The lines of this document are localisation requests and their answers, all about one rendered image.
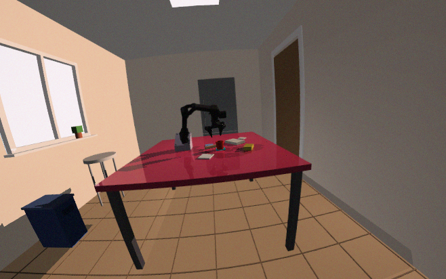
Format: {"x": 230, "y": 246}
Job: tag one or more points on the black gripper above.
{"x": 208, "y": 128}

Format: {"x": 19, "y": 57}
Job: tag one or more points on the yellow block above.
{"x": 248, "y": 147}

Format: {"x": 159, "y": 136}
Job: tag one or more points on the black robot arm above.
{"x": 213, "y": 110}

